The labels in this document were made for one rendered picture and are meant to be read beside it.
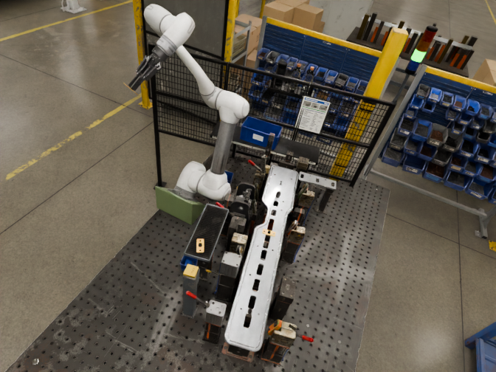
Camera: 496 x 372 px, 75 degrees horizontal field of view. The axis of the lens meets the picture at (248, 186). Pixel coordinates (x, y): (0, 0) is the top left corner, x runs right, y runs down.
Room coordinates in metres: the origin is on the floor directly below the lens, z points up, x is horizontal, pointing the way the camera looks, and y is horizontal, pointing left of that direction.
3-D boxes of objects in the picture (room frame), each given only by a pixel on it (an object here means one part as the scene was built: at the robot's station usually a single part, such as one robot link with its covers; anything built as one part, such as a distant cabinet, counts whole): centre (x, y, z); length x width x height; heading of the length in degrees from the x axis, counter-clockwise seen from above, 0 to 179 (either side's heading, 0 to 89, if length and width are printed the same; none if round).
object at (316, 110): (2.29, -0.38, 1.30); 0.23 x 0.02 x 0.31; 85
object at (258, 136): (2.20, -0.02, 1.10); 0.30 x 0.17 x 0.13; 79
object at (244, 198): (1.40, 0.01, 0.94); 0.18 x 0.13 x 0.49; 175
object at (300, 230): (1.33, -0.37, 0.87); 0.12 x 0.09 x 0.35; 85
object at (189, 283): (0.83, 0.19, 0.92); 0.08 x 0.08 x 0.44; 85
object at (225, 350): (0.66, -0.13, 0.84); 0.18 x 0.06 x 0.29; 85
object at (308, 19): (6.30, -0.25, 0.52); 1.20 x 0.80 x 1.05; 160
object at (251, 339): (1.26, -0.19, 1.00); 1.38 x 0.22 x 0.02; 175
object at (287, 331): (0.68, -0.32, 0.88); 0.15 x 0.11 x 0.36; 85
